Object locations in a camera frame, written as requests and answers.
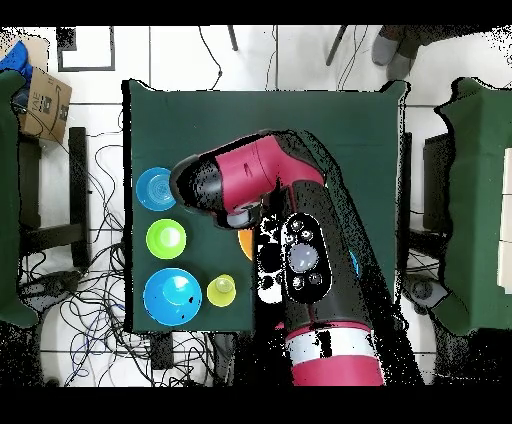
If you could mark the large orange bowl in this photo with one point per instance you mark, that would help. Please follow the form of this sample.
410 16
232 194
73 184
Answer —
246 244

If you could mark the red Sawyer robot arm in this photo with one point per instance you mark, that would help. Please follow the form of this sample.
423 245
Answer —
256 172

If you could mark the pale translucent yellow cup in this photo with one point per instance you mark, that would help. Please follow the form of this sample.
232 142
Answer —
221 296

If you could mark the small green bowl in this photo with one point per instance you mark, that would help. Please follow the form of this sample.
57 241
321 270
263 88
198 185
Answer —
158 240

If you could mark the small blue bowl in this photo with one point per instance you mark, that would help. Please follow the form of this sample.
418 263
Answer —
154 190

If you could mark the large blue bowl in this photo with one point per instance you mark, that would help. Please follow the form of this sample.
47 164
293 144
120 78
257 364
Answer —
354 264
168 304

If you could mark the dark green table cloth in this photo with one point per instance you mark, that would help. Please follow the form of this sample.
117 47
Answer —
180 120

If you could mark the black stand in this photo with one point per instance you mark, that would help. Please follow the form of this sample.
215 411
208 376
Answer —
244 360

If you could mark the black power strip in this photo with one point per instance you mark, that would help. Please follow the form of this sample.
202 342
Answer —
162 352

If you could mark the black tripod leg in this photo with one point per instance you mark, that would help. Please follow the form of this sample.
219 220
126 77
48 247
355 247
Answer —
233 38
336 44

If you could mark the black chair base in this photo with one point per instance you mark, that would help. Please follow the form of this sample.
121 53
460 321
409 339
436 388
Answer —
424 290

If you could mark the person's foot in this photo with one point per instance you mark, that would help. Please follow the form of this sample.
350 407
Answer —
384 50
400 68

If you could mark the green cloth covered table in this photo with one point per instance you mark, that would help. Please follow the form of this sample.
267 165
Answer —
476 200
8 200

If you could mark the printed cardboard box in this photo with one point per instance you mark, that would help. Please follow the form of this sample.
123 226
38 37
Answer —
44 116

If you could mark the white box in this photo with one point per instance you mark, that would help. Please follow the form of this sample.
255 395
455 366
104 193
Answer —
506 220

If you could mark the blue bag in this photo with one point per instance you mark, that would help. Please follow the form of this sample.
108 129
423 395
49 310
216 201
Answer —
18 58

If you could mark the black chair frame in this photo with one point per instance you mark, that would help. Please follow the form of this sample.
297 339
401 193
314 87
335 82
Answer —
78 180

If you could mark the black square floor frame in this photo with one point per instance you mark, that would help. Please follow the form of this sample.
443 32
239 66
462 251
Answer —
66 42

